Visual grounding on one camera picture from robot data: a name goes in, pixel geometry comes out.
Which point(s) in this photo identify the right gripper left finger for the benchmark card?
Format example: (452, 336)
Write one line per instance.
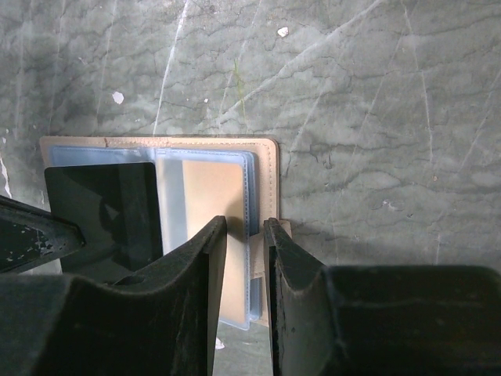
(153, 322)

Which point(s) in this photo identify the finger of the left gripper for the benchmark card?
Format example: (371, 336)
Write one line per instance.
(31, 237)

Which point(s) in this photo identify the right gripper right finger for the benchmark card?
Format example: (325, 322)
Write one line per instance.
(378, 320)

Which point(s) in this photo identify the black VIP card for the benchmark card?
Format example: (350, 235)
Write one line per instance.
(116, 208)

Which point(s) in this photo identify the beige card holder wallet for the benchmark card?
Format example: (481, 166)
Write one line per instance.
(262, 183)

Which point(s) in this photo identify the gold VIP card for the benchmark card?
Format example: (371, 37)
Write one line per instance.
(211, 235)

